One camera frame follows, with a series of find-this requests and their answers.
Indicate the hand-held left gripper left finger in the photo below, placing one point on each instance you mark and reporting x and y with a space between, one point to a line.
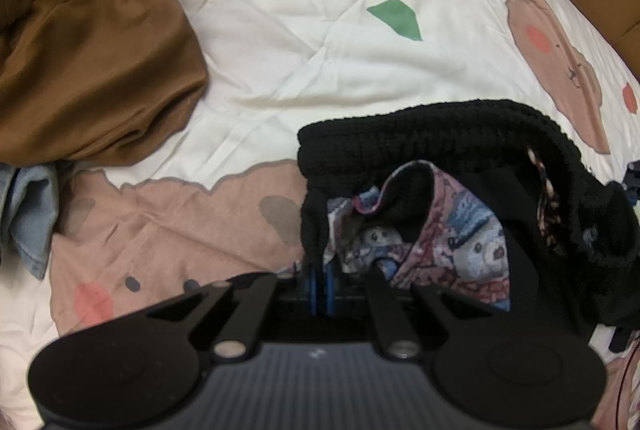
312 287

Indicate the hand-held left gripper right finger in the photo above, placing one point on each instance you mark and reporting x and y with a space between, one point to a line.
328 290

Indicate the black knit garment patterned lining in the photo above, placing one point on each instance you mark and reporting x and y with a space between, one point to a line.
450 130

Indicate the cream bear printed blanket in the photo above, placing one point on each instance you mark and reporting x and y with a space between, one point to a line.
300 10

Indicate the blue denim garment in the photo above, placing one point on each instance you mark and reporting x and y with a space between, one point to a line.
30 210

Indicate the brown garment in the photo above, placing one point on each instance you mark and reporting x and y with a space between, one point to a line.
100 60

